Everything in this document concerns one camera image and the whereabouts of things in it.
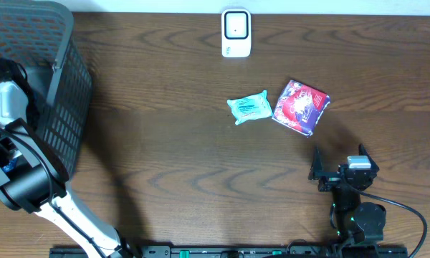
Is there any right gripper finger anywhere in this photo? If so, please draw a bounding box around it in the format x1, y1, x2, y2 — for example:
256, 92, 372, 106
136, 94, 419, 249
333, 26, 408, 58
308, 147, 323, 180
358, 143, 380, 173

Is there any purple snack packet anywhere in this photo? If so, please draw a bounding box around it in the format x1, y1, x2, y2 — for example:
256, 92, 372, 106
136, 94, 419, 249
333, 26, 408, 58
272, 80, 330, 137

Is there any teal wet wipes packet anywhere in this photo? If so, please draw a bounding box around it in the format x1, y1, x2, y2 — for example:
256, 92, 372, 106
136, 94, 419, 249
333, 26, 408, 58
226, 90, 272, 125

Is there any blue biscuit packet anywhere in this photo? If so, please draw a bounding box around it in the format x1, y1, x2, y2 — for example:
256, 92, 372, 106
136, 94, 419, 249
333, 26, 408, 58
1, 158, 18, 173

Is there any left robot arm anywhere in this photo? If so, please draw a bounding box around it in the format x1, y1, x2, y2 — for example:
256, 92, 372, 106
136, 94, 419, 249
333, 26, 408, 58
0, 58, 142, 257

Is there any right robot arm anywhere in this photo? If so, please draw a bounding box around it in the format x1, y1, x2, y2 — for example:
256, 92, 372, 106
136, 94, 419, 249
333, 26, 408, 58
308, 145, 386, 257

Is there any grey plastic mesh basket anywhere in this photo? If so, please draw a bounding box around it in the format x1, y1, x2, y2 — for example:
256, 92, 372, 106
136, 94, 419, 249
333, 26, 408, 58
0, 1, 93, 181

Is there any right black cable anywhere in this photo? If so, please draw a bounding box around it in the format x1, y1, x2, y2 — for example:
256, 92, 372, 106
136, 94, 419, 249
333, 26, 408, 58
343, 182, 429, 258

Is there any black cable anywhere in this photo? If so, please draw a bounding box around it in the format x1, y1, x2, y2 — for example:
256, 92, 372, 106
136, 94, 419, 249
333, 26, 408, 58
0, 85, 108, 258
343, 182, 429, 258

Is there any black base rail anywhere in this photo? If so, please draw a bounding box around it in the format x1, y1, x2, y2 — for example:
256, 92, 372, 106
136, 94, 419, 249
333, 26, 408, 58
49, 244, 409, 258

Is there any left black cable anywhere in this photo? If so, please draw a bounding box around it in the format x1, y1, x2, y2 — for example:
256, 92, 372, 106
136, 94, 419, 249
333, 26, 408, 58
0, 85, 108, 258

